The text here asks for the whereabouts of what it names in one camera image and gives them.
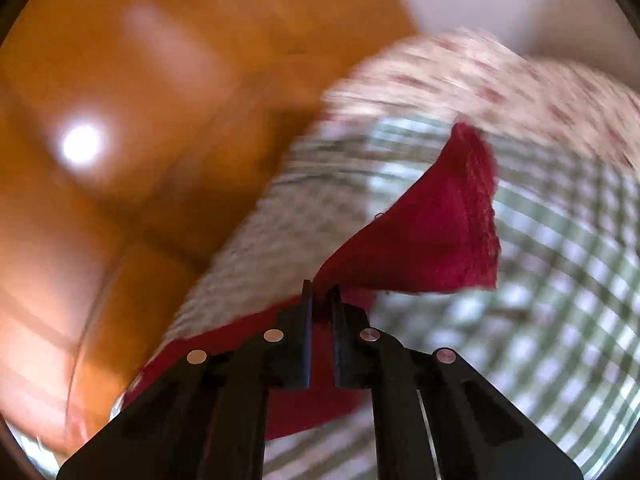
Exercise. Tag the floral patterned cloth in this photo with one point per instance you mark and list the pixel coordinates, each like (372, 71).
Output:
(450, 75)

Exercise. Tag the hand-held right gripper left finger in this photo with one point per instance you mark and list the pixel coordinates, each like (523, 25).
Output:
(306, 340)

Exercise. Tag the green white checked cloth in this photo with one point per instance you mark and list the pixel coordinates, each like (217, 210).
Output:
(550, 310)

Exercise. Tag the wooden panelled cabinet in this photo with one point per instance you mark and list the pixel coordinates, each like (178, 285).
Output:
(150, 185)

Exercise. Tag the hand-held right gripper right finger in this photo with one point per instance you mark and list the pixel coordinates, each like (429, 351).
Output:
(341, 345)

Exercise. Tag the red cloth garment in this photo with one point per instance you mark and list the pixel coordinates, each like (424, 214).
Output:
(440, 225)

